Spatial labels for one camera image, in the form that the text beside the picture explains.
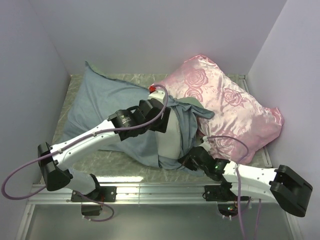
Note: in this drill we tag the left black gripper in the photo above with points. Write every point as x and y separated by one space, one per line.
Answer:
161 125

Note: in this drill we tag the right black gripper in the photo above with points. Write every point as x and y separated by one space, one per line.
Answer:
186 161

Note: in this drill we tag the white pillow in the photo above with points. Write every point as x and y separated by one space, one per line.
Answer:
169 143

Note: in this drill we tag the green beige patchwork pillowcase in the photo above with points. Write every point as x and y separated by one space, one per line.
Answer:
124 104

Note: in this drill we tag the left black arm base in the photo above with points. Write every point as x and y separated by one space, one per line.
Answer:
93 204

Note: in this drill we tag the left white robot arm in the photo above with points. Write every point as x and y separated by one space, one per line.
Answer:
57 160

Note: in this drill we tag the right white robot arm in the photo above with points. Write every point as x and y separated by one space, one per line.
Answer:
280 185

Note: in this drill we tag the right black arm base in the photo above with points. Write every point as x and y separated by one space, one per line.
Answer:
226 200

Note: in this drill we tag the pink rose satin pillow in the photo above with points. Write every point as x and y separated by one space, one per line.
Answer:
242 126

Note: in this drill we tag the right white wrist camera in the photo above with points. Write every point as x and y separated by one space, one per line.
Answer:
205 143

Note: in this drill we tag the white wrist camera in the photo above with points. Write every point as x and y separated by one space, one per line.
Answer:
157 93
205 143

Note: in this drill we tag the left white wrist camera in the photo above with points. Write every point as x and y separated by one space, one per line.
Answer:
157 93

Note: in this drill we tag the aluminium front rail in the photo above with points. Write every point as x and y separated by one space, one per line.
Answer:
133 194

